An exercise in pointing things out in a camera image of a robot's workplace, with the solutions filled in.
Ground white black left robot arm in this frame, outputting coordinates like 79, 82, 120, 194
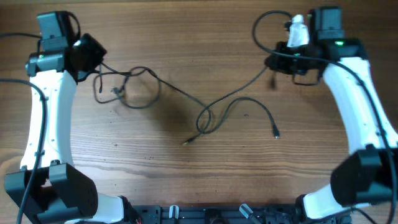
4, 11, 129, 223

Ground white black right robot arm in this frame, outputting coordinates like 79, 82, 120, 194
265, 6, 397, 223

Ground black cable bundle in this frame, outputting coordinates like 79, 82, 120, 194
92, 62, 214, 134

